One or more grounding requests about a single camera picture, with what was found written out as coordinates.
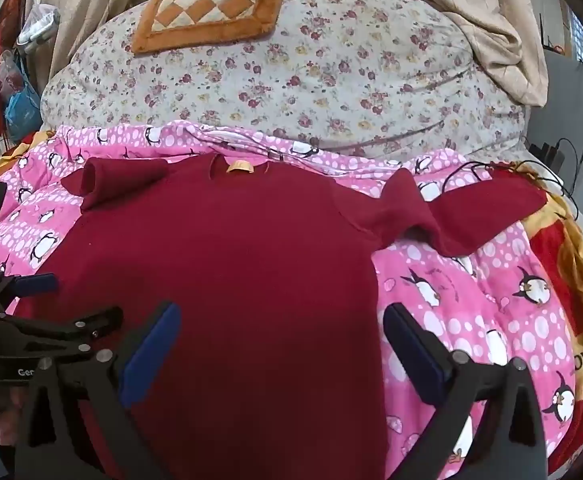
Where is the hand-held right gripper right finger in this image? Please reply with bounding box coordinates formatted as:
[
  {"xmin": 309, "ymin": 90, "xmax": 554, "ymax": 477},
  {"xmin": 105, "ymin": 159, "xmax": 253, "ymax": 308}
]
[{"xmin": 384, "ymin": 304, "xmax": 549, "ymax": 480}]

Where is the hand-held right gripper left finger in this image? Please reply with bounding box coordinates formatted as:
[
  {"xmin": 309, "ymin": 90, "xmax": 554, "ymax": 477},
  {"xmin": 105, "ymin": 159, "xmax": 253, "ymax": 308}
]
[{"xmin": 14, "ymin": 302, "xmax": 182, "ymax": 480}]

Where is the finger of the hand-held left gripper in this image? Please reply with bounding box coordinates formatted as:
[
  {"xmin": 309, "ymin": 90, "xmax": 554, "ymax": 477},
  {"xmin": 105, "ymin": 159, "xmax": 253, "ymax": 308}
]
[
  {"xmin": 0, "ymin": 273, "xmax": 60, "ymax": 312},
  {"xmin": 0, "ymin": 307, "xmax": 124, "ymax": 362}
]

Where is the dark red sweater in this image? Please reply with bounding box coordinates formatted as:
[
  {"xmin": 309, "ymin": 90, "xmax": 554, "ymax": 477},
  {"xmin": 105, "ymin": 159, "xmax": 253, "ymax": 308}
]
[{"xmin": 14, "ymin": 154, "xmax": 548, "ymax": 480}]

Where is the pink penguin print blanket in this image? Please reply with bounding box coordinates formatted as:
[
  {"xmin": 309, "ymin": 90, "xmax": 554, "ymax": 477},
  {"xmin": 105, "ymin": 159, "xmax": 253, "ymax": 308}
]
[{"xmin": 0, "ymin": 121, "xmax": 578, "ymax": 480}]

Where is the blue plastic bag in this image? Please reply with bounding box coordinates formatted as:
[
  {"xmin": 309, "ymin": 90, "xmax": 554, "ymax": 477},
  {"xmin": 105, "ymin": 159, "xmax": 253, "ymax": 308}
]
[{"xmin": 4, "ymin": 86, "xmax": 43, "ymax": 135}]

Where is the red hanging cloth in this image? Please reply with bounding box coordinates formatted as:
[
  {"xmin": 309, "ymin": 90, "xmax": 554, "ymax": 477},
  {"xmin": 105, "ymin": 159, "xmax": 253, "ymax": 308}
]
[{"xmin": 0, "ymin": 0, "xmax": 25, "ymax": 137}]

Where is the clear plastic bag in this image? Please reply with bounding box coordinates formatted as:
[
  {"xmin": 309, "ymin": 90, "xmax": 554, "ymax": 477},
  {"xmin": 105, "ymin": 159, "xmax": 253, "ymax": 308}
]
[{"xmin": 16, "ymin": 2, "xmax": 63, "ymax": 57}]

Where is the beige curtain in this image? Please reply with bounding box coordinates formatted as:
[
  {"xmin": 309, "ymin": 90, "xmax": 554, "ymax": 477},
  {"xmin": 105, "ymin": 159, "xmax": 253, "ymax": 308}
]
[{"xmin": 24, "ymin": 0, "xmax": 163, "ymax": 97}]

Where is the floral quilt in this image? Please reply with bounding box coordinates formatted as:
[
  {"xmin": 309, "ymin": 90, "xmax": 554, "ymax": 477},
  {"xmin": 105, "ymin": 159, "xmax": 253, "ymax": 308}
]
[{"xmin": 38, "ymin": 0, "xmax": 528, "ymax": 160}]

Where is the orange checkered cushion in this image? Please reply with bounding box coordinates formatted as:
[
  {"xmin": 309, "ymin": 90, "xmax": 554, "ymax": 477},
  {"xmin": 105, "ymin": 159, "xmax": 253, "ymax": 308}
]
[{"xmin": 130, "ymin": 0, "xmax": 296, "ymax": 56}]

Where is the beige draped cloth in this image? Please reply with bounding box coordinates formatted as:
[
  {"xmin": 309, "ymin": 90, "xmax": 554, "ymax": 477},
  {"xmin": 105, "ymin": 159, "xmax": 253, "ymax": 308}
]
[{"xmin": 361, "ymin": 0, "xmax": 551, "ymax": 109}]

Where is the black cable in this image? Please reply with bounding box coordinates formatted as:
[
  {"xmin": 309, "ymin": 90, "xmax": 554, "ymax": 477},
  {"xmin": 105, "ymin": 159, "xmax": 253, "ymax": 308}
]
[{"xmin": 440, "ymin": 137, "xmax": 581, "ymax": 222}]

